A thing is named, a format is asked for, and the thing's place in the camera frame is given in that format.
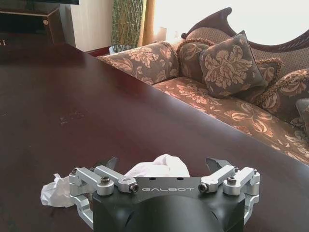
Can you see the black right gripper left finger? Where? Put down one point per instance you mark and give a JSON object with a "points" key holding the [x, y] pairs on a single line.
{"points": [[91, 180]]}

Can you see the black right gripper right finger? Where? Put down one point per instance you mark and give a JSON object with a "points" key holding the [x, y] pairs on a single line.
{"points": [[231, 180]]}

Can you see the crumpled white paper ball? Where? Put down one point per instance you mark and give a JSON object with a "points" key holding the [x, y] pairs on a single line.
{"points": [[54, 192]]}

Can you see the crumpled white tissue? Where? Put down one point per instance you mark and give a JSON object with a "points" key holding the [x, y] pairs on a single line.
{"points": [[162, 166]]}

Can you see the floral upholstered wooden sofa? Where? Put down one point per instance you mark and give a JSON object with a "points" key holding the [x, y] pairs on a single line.
{"points": [[217, 101]]}

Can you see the grey cushion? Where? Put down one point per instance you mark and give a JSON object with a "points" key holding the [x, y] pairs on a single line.
{"points": [[303, 111]]}

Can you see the fringed floral cushion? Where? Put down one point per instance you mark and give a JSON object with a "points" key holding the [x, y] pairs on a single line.
{"points": [[190, 58], [285, 93]]}

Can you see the square floral throw pillow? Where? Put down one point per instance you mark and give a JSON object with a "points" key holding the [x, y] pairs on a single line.
{"points": [[230, 65]]}

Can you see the floral bolster cushion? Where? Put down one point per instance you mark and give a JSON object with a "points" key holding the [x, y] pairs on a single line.
{"points": [[142, 59]]}

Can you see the white plant pot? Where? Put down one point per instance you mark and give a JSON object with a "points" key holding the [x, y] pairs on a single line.
{"points": [[120, 49]]}

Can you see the green patterned curtain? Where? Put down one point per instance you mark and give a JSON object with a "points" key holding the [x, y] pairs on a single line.
{"points": [[126, 23]]}

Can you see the yellow curtain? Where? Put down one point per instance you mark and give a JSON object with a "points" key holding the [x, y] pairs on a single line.
{"points": [[147, 21]]}

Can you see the dark wooden cabinet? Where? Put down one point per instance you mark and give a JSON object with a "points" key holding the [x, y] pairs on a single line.
{"points": [[29, 24]]}

